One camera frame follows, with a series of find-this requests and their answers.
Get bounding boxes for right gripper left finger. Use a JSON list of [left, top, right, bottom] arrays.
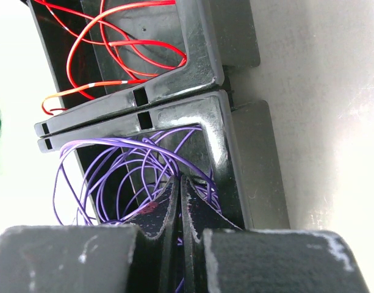
[[119, 176, 179, 292]]

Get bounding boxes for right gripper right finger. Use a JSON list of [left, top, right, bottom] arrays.
[[180, 175, 240, 292]]

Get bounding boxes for purple thin wires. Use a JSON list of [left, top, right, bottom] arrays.
[[52, 126, 224, 293]]

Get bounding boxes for black three-compartment tray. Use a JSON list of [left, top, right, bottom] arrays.
[[35, 1, 290, 230]]

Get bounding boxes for red thin wires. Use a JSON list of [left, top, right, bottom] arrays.
[[41, 0, 187, 116]]

